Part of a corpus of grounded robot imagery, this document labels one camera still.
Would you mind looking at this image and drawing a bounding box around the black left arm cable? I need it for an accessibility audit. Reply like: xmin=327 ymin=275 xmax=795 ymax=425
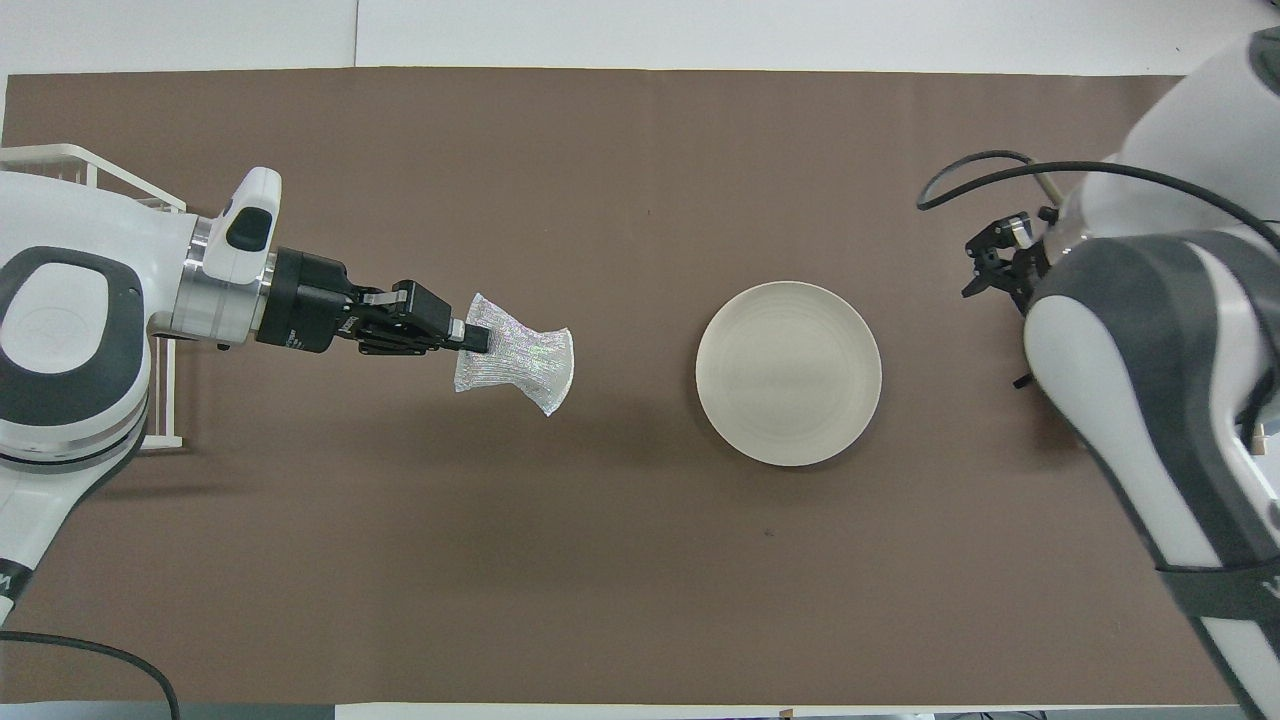
xmin=0 ymin=630 xmax=181 ymax=720

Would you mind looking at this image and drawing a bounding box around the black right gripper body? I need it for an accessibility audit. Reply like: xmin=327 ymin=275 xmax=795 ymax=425
xmin=1010 ymin=240 xmax=1051 ymax=313

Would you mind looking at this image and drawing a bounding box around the brown table mat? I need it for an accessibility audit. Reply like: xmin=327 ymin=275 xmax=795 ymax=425
xmin=0 ymin=67 xmax=1246 ymax=706

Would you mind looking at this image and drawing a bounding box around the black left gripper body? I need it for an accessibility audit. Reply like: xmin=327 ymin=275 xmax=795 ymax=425
xmin=258 ymin=247 xmax=366 ymax=354

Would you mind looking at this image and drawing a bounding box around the silver mesh sponge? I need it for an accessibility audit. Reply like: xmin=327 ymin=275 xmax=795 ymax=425
xmin=452 ymin=292 xmax=577 ymax=418

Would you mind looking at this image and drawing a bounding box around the white wire dish rack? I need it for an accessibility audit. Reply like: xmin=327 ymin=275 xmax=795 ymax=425
xmin=0 ymin=144 xmax=187 ymax=451

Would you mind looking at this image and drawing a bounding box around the cream round plate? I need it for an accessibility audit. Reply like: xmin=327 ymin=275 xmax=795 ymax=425
xmin=696 ymin=281 xmax=883 ymax=468

